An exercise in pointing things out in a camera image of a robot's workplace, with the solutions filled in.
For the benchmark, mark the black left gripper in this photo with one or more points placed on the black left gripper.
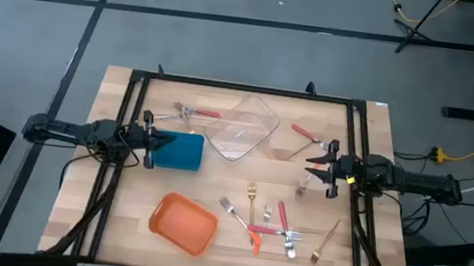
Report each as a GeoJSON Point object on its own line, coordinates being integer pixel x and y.
{"type": "Point", "coordinates": [138, 139]}

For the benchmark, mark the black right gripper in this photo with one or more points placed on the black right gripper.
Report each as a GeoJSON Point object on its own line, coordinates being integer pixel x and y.
{"type": "Point", "coordinates": [344, 170]}

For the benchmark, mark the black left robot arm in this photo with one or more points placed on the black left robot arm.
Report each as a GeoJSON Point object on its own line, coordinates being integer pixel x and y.
{"type": "Point", "coordinates": [62, 131]}

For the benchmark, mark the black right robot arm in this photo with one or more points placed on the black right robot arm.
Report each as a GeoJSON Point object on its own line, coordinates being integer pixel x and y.
{"type": "Point", "coordinates": [415, 182]}

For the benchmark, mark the blue plastic bin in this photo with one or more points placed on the blue plastic bin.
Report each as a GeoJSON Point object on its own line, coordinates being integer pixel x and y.
{"type": "Point", "coordinates": [185, 151]}

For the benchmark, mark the clear plastic bin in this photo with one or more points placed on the clear plastic bin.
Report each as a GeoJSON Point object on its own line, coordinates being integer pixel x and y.
{"type": "Point", "coordinates": [242, 129]}

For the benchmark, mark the orange plastic bin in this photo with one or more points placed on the orange plastic bin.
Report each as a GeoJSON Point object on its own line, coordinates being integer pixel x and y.
{"type": "Point", "coordinates": [184, 223]}

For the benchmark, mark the black tripod stand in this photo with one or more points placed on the black tripod stand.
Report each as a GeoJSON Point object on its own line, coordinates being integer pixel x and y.
{"type": "Point", "coordinates": [414, 31]}

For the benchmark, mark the black metal table frame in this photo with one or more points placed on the black metal table frame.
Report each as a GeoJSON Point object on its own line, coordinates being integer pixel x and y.
{"type": "Point", "coordinates": [246, 87]}

